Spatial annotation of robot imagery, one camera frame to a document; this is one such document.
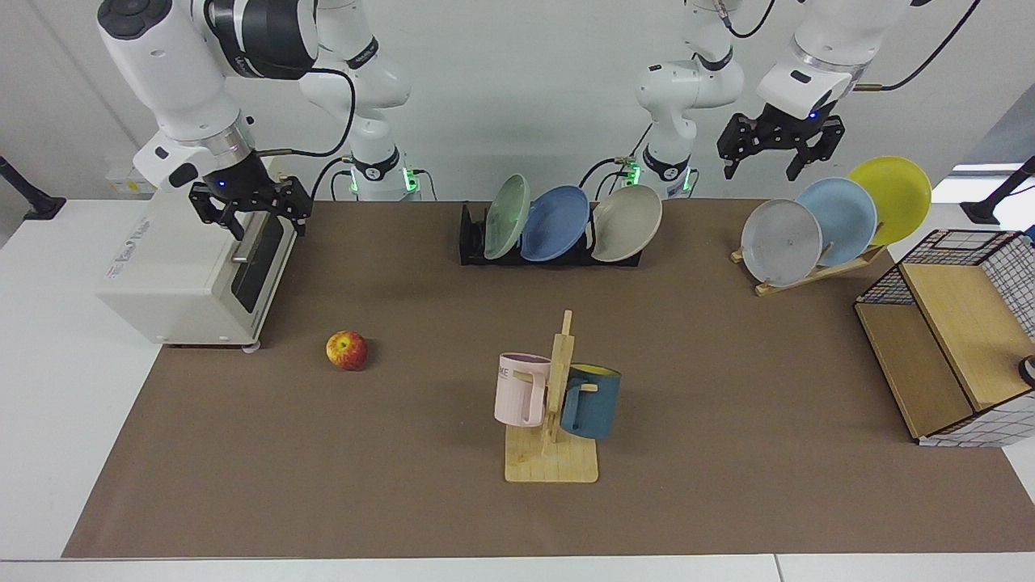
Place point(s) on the red yellow apple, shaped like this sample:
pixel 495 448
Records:
pixel 347 351

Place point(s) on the light blue plate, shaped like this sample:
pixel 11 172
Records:
pixel 845 214

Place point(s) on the grey plate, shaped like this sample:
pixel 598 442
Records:
pixel 780 242

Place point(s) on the yellow plate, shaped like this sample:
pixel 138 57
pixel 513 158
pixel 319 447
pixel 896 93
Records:
pixel 893 194

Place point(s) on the wooden plate rack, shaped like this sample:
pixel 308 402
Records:
pixel 808 276

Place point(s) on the beige plate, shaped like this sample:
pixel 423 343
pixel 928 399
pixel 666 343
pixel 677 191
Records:
pixel 627 222

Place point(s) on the black dish rack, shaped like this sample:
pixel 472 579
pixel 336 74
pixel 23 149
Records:
pixel 473 242

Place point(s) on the pale green plate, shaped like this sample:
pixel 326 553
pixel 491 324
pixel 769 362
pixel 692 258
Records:
pixel 505 218

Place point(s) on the pale toaster oven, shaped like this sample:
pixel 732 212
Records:
pixel 178 275

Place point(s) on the white box yellow label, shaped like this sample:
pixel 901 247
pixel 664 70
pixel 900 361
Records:
pixel 129 187

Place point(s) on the dark teal cup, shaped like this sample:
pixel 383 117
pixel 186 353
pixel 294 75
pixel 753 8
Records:
pixel 594 408

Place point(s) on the pink cup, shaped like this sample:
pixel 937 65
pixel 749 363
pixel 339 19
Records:
pixel 517 396

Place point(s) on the brown table cloth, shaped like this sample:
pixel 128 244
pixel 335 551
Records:
pixel 404 485

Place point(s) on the round dark-rimmed lid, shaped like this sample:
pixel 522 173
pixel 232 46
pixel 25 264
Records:
pixel 1028 373

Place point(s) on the wooden cup stand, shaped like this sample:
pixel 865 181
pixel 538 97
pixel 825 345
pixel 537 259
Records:
pixel 551 461

